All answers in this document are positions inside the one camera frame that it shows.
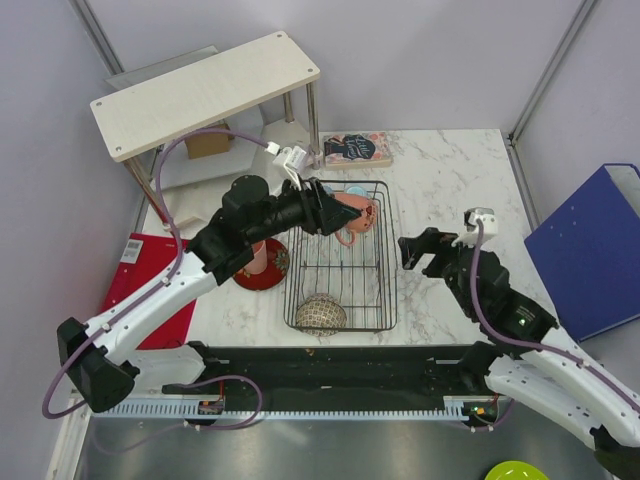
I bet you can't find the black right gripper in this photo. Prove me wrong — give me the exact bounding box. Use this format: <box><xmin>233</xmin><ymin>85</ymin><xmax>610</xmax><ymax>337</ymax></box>
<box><xmin>397</xmin><ymin>226</ymin><xmax>484</xmax><ymax>319</ymax></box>

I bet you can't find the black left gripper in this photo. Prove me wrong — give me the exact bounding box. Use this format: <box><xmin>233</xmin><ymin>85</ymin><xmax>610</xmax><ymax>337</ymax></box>
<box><xmin>246</xmin><ymin>173</ymin><xmax>360</xmax><ymax>245</ymax></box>

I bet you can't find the pink mug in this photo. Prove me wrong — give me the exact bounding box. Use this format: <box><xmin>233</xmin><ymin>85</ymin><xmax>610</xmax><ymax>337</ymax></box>
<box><xmin>334</xmin><ymin>193</ymin><xmax>378</xmax><ymax>247</ymax></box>

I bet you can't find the red floral plate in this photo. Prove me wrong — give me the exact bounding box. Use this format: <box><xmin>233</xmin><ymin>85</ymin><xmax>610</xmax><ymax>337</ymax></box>
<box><xmin>233</xmin><ymin>238</ymin><xmax>290</xmax><ymax>291</ymax></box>

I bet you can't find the pink tumbler cup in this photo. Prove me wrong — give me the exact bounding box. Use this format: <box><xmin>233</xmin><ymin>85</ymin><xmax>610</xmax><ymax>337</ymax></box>
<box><xmin>244</xmin><ymin>240</ymin><xmax>268</xmax><ymax>275</ymax></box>

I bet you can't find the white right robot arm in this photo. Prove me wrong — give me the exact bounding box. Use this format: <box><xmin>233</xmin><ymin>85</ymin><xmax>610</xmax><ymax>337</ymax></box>
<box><xmin>398</xmin><ymin>226</ymin><xmax>639</xmax><ymax>479</ymax></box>

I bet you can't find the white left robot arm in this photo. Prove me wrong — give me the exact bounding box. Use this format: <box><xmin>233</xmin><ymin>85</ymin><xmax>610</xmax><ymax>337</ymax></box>
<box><xmin>57</xmin><ymin>175</ymin><xmax>361</xmax><ymax>413</ymax></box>

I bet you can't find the light blue mug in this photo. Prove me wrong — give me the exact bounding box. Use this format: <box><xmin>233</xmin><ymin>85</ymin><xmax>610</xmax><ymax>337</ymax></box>
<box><xmin>344</xmin><ymin>185</ymin><xmax>370</xmax><ymax>198</ymax></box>

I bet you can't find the floral cover book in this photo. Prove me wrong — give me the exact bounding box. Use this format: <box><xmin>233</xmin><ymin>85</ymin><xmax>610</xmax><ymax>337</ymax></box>
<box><xmin>323</xmin><ymin>132</ymin><xmax>394</xmax><ymax>170</ymax></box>

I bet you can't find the patterned ceramic bowl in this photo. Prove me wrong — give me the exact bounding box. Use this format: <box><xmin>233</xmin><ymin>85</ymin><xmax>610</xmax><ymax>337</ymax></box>
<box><xmin>295</xmin><ymin>293</ymin><xmax>347</xmax><ymax>337</ymax></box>

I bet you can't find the cardboard box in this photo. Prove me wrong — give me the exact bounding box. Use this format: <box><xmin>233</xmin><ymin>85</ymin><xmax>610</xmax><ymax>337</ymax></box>
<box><xmin>184</xmin><ymin>133</ymin><xmax>234</xmax><ymax>160</ymax></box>

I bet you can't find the blue binder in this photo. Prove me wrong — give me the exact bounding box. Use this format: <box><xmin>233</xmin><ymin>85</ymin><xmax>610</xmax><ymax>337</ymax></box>
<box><xmin>525</xmin><ymin>163</ymin><xmax>639</xmax><ymax>341</ymax></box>

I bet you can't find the red folder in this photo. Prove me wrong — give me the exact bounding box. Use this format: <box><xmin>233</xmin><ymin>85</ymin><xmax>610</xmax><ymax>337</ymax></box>
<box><xmin>101</xmin><ymin>233</ymin><xmax>196</xmax><ymax>351</ymax></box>

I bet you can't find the white wooden shelf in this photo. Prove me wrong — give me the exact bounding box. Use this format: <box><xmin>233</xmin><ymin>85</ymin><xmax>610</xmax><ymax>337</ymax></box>
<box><xmin>91</xmin><ymin>31</ymin><xmax>324</xmax><ymax>234</ymax></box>

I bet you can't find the green plate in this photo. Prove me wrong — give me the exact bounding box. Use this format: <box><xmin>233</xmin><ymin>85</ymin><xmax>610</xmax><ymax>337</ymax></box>
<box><xmin>484</xmin><ymin>460</ymin><xmax>549</xmax><ymax>480</ymax></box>

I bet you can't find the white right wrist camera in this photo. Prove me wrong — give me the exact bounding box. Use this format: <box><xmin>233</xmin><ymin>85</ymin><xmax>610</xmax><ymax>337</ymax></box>
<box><xmin>451</xmin><ymin>207</ymin><xmax>499</xmax><ymax>247</ymax></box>

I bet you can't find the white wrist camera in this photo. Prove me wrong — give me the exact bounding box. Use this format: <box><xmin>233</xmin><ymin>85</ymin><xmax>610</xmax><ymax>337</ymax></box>
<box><xmin>451</xmin><ymin>207</ymin><xmax>499</xmax><ymax>247</ymax></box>
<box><xmin>264</xmin><ymin>142</ymin><xmax>308</xmax><ymax>190</ymax></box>

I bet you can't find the black wire dish rack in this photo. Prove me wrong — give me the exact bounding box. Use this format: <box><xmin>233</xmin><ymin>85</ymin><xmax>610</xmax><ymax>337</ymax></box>
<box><xmin>280</xmin><ymin>180</ymin><xmax>398</xmax><ymax>333</ymax></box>

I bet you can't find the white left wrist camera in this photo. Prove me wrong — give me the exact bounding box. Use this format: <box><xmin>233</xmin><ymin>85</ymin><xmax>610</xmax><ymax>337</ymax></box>
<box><xmin>264</xmin><ymin>142</ymin><xmax>308</xmax><ymax>190</ymax></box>

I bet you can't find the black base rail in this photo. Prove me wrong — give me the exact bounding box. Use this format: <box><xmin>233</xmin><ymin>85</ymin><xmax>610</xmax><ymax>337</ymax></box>
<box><xmin>190</xmin><ymin>342</ymin><xmax>494</xmax><ymax>404</ymax></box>

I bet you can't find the white slotted cable duct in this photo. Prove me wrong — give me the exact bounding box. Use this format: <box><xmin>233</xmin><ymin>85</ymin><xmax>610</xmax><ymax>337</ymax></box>
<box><xmin>101</xmin><ymin>391</ymin><xmax>492</xmax><ymax>421</ymax></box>

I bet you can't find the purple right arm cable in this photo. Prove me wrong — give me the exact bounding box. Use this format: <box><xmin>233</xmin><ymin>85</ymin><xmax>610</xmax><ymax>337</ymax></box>
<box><xmin>467</xmin><ymin>219</ymin><xmax>640</xmax><ymax>416</ymax></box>

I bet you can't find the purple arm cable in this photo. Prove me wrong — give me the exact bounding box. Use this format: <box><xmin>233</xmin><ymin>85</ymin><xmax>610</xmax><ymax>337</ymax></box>
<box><xmin>40</xmin><ymin>127</ymin><xmax>271</xmax><ymax>421</ymax></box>
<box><xmin>467</xmin><ymin>219</ymin><xmax>640</xmax><ymax>416</ymax></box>

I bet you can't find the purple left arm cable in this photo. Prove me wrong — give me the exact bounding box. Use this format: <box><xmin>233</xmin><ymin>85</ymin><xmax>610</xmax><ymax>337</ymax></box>
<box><xmin>40</xmin><ymin>127</ymin><xmax>271</xmax><ymax>421</ymax></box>

